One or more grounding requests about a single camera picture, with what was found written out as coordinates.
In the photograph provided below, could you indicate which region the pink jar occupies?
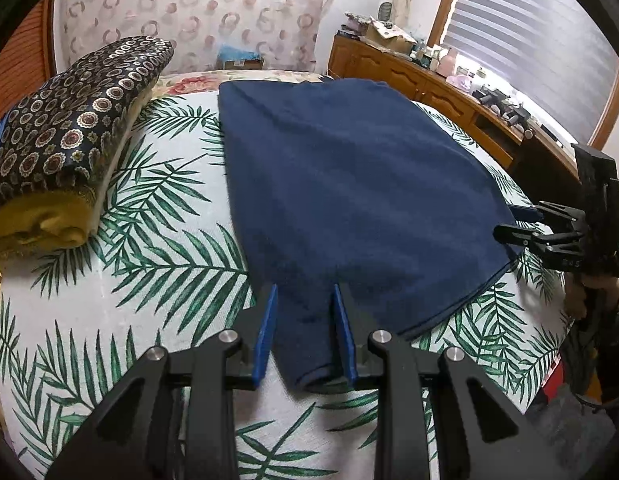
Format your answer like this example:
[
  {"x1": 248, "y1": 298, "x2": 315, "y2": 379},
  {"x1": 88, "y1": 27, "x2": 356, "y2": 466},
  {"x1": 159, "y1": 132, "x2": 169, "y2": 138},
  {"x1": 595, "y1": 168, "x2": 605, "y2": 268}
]
[{"x1": 436, "y1": 49, "x2": 460, "y2": 76}]

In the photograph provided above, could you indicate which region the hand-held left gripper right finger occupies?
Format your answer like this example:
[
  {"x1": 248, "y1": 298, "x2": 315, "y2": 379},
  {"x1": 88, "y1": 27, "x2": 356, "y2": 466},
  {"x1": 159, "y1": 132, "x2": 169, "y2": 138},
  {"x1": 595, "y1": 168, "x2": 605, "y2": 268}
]
[{"x1": 331, "y1": 284, "x2": 575, "y2": 480}]

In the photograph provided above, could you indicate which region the blue tissue box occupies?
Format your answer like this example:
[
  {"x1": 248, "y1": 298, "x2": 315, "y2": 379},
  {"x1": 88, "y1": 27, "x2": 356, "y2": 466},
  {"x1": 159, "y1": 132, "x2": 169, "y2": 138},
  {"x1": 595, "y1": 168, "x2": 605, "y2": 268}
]
[{"x1": 216, "y1": 45, "x2": 265, "y2": 71}]

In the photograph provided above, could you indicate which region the floral printed blanket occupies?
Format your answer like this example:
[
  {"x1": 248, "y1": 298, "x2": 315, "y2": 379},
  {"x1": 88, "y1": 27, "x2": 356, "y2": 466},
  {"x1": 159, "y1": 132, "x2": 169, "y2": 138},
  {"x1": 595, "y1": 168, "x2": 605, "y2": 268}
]
[{"x1": 149, "y1": 70, "x2": 335, "y2": 98}]

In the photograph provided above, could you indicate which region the navy t-shirt with orange print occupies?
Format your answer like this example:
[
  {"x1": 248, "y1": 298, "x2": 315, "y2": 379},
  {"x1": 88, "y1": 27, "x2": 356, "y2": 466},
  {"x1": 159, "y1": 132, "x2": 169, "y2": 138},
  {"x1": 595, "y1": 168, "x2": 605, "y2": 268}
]
[{"x1": 218, "y1": 79, "x2": 520, "y2": 395}]

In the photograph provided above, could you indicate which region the wooden sideboard cabinet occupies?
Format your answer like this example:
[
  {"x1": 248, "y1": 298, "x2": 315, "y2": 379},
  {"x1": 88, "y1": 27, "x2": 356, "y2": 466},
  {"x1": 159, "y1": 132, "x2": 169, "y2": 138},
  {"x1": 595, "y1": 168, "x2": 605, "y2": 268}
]
[{"x1": 328, "y1": 35, "x2": 590, "y2": 181}]

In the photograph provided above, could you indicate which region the person's right hand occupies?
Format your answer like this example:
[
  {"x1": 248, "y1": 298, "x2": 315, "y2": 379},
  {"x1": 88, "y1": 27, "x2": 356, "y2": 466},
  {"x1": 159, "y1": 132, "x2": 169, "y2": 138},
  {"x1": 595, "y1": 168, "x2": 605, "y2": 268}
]
[{"x1": 563, "y1": 279, "x2": 590, "y2": 322}]

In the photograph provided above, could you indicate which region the wooden louvred door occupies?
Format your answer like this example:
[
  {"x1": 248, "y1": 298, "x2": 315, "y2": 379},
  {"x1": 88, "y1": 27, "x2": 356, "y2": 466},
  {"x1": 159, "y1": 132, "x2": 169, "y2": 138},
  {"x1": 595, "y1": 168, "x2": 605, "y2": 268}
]
[{"x1": 0, "y1": 0, "x2": 56, "y2": 126}]

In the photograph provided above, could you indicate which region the palm leaf printed bed sheet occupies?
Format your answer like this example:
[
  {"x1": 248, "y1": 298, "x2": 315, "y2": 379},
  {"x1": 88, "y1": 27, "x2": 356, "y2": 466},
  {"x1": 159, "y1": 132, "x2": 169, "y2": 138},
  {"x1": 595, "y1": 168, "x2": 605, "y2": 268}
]
[{"x1": 0, "y1": 92, "x2": 573, "y2": 480}]

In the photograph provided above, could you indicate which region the yellow folded blanket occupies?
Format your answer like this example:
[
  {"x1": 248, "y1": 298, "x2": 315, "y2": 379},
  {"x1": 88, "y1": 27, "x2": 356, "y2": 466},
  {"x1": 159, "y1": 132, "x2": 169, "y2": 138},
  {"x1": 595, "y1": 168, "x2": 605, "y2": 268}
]
[{"x1": 0, "y1": 192, "x2": 102, "y2": 261}]

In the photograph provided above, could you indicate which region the dark medallion patterned folded blanket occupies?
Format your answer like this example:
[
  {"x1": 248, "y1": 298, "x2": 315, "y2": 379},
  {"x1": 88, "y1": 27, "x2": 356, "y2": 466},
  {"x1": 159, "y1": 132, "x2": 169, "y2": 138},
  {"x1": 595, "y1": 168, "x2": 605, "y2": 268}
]
[{"x1": 0, "y1": 36, "x2": 175, "y2": 216}]

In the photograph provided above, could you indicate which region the grey striped window blind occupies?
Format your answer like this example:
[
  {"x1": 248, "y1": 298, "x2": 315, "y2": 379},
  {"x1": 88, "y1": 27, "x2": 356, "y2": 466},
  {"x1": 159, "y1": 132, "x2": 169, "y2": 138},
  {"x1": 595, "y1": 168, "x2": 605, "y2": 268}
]
[{"x1": 442, "y1": 0, "x2": 619, "y2": 146}]

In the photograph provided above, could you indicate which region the open cardboard box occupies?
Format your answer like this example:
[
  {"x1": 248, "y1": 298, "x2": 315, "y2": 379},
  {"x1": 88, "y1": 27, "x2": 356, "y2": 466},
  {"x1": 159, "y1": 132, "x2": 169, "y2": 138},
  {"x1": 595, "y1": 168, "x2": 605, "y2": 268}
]
[{"x1": 364, "y1": 17, "x2": 417, "y2": 56}]

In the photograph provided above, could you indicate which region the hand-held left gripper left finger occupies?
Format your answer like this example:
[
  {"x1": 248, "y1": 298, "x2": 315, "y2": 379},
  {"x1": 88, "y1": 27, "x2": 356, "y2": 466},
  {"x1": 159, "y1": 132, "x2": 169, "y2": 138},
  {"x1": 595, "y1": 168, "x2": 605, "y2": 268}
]
[{"x1": 44, "y1": 284, "x2": 279, "y2": 480}]

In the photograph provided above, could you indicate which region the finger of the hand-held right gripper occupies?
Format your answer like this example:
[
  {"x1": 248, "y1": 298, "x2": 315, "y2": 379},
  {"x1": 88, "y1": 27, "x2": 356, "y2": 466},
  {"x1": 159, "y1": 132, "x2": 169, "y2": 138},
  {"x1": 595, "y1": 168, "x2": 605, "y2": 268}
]
[
  {"x1": 509, "y1": 201, "x2": 587, "y2": 233},
  {"x1": 493, "y1": 224, "x2": 585, "y2": 267}
]

